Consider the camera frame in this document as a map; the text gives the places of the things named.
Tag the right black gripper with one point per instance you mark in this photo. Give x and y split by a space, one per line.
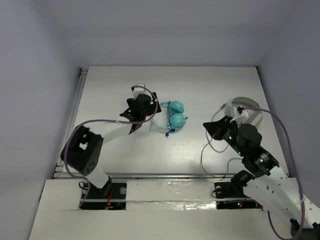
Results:
216 128

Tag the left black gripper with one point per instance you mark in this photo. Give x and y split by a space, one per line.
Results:
155 107

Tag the teal headphones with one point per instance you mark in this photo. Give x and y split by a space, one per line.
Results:
175 119

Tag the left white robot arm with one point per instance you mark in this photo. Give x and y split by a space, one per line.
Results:
82 150

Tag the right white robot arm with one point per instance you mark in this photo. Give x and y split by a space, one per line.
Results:
264 181

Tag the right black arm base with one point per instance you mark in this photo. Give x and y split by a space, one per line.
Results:
229 195

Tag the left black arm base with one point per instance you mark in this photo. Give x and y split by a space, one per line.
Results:
114 199

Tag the grey headphones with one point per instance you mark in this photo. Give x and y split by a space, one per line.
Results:
255 116

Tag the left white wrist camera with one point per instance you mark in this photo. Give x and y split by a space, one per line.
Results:
138 89

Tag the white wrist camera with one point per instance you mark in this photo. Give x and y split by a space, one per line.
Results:
138 89
242 115

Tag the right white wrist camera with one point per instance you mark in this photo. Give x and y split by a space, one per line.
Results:
242 115

